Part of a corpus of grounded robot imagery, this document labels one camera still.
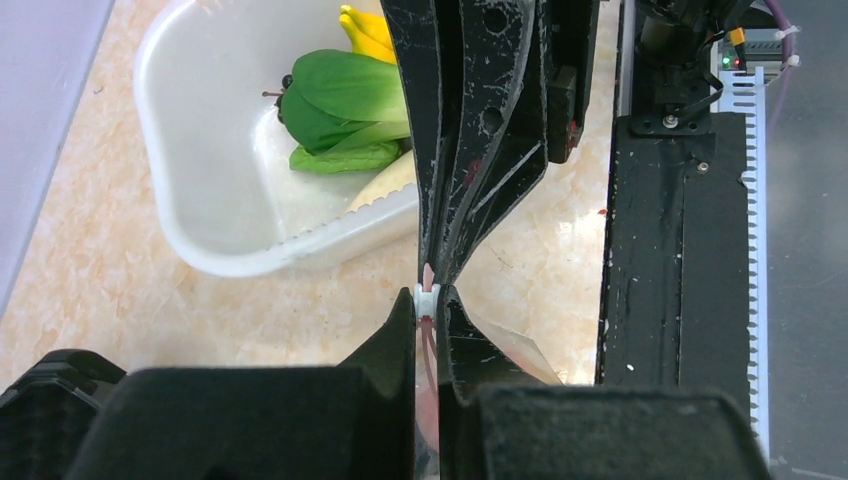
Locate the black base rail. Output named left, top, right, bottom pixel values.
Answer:
left=592, top=0, right=770, bottom=458

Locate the yellow toy bell pepper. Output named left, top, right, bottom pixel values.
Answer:
left=339, top=5, right=397, bottom=65

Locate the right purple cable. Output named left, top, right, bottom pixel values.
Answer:
left=761, top=0, right=796, bottom=127

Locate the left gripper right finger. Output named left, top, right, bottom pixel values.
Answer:
left=438, top=285, right=770, bottom=479

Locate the white oval plastic basket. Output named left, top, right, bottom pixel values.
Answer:
left=133, top=1, right=418, bottom=278

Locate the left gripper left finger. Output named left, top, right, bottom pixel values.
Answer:
left=69, top=289, right=415, bottom=479

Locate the green toy bok choy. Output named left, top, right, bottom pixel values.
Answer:
left=282, top=49, right=411, bottom=175

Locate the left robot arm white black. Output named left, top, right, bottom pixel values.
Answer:
left=1, top=285, right=770, bottom=479

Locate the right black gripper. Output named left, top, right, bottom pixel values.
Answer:
left=381, top=0, right=600, bottom=285

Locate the black toy grape cluster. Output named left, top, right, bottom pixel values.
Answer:
left=261, top=74, right=293, bottom=125

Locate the clear pink-dotted zip bag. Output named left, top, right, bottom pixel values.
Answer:
left=413, top=265, right=561, bottom=479

